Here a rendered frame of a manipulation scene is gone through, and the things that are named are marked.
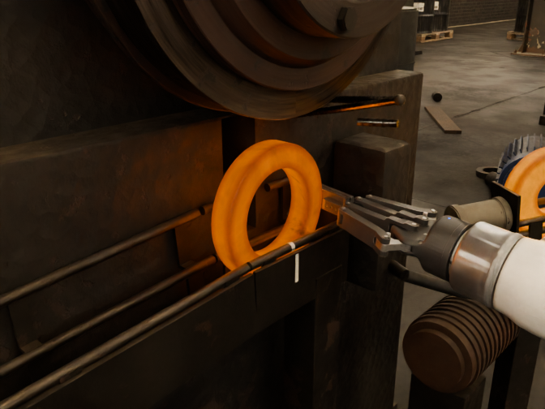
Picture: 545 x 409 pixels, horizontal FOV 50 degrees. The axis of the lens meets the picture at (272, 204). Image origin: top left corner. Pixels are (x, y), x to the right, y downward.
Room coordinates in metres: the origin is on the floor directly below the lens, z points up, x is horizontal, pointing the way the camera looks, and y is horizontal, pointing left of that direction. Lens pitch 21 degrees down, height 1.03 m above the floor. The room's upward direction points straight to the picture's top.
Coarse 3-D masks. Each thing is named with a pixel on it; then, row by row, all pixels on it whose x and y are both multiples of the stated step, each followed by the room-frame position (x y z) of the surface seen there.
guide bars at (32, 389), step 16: (336, 224) 0.75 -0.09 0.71; (304, 240) 0.70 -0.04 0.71; (272, 256) 0.65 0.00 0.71; (240, 272) 0.61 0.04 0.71; (208, 288) 0.58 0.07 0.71; (176, 304) 0.55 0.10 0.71; (192, 304) 0.56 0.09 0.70; (144, 320) 0.52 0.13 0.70; (160, 320) 0.53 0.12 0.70; (128, 336) 0.50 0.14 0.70; (96, 352) 0.47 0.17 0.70; (64, 368) 0.45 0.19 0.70; (80, 368) 0.46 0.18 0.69; (32, 384) 0.43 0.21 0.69; (48, 384) 0.44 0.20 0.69; (16, 400) 0.41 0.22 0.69
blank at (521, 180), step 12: (528, 156) 0.90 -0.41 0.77; (540, 156) 0.89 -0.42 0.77; (516, 168) 0.90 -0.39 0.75; (528, 168) 0.88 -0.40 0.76; (540, 168) 0.88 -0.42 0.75; (516, 180) 0.88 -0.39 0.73; (528, 180) 0.88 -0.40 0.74; (540, 180) 0.88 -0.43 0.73; (516, 192) 0.87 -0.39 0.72; (528, 192) 0.88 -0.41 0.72; (528, 204) 0.88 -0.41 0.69; (528, 216) 0.88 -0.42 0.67
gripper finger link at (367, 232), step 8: (344, 208) 0.71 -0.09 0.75; (344, 216) 0.70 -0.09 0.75; (352, 216) 0.69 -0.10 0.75; (360, 216) 0.69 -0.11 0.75; (344, 224) 0.70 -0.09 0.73; (352, 224) 0.69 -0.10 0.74; (360, 224) 0.68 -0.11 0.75; (368, 224) 0.67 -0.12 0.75; (352, 232) 0.69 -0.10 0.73; (360, 232) 0.67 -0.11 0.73; (368, 232) 0.66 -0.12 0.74; (376, 232) 0.65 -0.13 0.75; (384, 232) 0.65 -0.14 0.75; (368, 240) 0.66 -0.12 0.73; (384, 240) 0.63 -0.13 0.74; (376, 248) 0.64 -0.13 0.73; (384, 256) 0.63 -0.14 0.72
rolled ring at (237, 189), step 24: (264, 144) 0.70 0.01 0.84; (288, 144) 0.71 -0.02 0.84; (240, 168) 0.67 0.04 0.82; (264, 168) 0.68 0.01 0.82; (288, 168) 0.71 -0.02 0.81; (312, 168) 0.75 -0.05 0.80; (240, 192) 0.65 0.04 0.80; (312, 192) 0.75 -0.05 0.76; (216, 216) 0.65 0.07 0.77; (240, 216) 0.64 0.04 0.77; (288, 216) 0.76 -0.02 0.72; (312, 216) 0.75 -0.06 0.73; (216, 240) 0.65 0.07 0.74; (240, 240) 0.64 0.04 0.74; (288, 240) 0.73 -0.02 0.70; (240, 264) 0.64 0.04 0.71
